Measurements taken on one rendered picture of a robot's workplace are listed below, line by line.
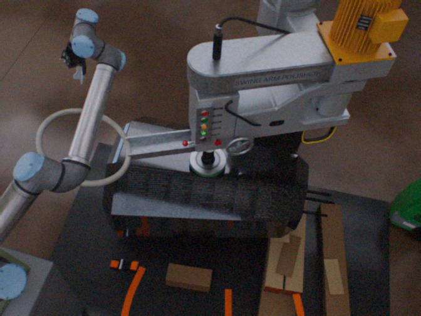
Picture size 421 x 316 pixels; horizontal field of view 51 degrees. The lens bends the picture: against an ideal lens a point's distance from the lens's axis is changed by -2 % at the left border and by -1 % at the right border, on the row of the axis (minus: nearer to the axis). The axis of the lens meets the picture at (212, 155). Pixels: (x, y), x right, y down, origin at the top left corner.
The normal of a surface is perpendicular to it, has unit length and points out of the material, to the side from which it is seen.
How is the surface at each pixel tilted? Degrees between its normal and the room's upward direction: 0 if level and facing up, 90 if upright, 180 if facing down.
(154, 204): 45
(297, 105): 90
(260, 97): 4
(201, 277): 0
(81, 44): 84
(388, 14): 0
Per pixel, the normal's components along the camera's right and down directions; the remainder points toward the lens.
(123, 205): -0.04, 0.18
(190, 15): 0.06, -0.56
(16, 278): 0.76, -0.14
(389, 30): 0.21, 0.82
